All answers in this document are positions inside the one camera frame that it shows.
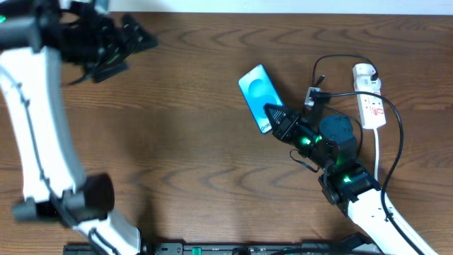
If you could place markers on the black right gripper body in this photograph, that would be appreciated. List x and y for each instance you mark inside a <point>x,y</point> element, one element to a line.
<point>288,125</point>

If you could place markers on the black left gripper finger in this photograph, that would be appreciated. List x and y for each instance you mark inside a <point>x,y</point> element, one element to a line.
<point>136,38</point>
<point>107,73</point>

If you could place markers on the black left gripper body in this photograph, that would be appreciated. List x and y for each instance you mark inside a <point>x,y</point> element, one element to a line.
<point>115,47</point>

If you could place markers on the blue Galaxy smartphone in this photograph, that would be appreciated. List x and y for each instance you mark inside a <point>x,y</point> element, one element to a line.
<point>258,90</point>

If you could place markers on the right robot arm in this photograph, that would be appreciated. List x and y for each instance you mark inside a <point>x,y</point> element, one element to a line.
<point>330,144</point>

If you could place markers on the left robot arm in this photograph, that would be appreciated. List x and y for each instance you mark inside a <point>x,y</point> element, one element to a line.
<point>37,38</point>

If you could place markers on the white charger adapter plug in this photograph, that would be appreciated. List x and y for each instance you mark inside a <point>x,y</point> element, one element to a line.
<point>366,84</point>

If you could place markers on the white power strip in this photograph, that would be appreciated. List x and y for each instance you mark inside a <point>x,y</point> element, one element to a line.
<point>371,108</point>

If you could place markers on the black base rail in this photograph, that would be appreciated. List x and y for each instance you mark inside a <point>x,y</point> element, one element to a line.
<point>259,249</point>

